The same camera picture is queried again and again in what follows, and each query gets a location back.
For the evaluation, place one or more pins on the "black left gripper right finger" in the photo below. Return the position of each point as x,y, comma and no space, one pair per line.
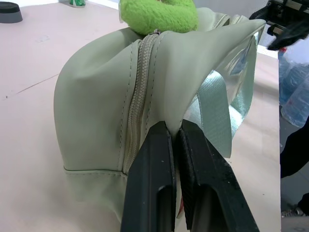
212,174

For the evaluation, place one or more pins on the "green and white can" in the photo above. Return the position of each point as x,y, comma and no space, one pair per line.
77,3

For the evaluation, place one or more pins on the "pale green zip pouch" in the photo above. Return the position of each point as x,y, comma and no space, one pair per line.
96,101

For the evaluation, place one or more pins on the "black and grey round base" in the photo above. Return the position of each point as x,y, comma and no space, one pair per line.
9,13

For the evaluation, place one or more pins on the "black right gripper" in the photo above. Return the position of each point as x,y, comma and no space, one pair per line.
288,9

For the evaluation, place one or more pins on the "clear blue water jug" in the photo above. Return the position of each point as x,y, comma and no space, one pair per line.
295,108
293,70

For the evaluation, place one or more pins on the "person in dark clothes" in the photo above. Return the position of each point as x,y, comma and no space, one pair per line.
295,154

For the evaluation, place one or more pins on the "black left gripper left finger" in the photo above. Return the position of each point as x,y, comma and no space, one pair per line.
149,174

